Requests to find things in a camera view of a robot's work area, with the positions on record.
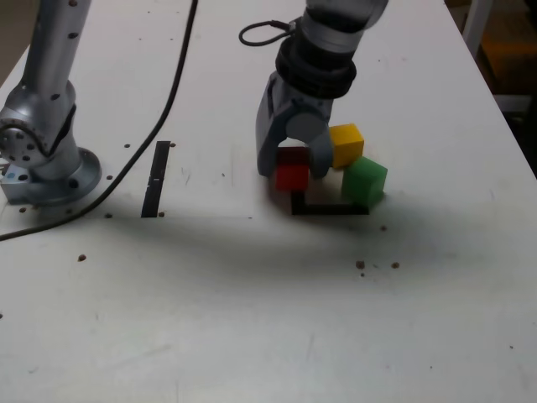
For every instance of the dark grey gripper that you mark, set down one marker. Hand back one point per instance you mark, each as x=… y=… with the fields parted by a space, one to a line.
x=306 y=105

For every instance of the red cube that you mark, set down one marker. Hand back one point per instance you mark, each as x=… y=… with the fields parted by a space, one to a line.
x=291 y=176

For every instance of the yellow cube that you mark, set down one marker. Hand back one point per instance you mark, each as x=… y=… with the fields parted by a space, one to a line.
x=348 y=142

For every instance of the green cube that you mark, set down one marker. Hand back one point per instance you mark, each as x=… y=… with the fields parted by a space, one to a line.
x=363 y=180

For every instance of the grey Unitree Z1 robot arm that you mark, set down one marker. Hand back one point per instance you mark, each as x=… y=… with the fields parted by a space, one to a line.
x=46 y=84

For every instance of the black tape square outline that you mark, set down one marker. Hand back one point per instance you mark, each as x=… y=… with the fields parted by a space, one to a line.
x=327 y=208

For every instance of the black tape strip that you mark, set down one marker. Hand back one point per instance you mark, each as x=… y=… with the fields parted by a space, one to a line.
x=155 y=180

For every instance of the grey box with blue dot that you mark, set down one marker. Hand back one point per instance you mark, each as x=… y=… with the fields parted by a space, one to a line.
x=12 y=180

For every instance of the white metal frame leg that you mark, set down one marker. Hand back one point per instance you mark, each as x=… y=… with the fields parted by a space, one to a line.
x=476 y=21

